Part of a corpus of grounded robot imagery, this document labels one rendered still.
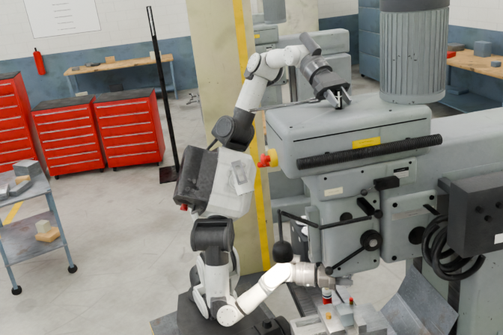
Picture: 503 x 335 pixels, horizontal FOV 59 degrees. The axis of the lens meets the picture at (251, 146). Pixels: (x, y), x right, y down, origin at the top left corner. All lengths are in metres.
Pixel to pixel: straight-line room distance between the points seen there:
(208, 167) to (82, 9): 8.89
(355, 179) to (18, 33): 9.76
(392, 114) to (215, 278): 0.86
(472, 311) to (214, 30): 2.18
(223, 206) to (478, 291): 0.92
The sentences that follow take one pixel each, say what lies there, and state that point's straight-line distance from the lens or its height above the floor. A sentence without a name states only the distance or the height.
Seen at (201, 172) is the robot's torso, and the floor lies 1.64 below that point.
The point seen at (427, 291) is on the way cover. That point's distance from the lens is 1.99.
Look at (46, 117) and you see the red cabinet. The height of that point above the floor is 0.90.
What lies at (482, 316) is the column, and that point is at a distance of 1.82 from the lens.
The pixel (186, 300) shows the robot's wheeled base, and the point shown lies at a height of 0.57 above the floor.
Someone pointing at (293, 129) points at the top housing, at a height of 1.89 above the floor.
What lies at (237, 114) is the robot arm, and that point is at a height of 1.80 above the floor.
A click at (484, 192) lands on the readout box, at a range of 1.32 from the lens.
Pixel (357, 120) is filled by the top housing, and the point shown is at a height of 1.88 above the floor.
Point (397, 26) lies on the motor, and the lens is 1.41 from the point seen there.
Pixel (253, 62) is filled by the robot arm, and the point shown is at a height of 2.00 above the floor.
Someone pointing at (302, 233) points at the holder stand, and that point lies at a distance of 2.20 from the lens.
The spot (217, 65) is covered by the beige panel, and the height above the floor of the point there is 1.77.
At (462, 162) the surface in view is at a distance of 1.59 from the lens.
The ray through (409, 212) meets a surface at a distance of 1.55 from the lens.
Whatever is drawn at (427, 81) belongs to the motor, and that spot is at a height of 1.96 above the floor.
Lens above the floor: 2.31
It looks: 21 degrees down
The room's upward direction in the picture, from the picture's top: 6 degrees counter-clockwise
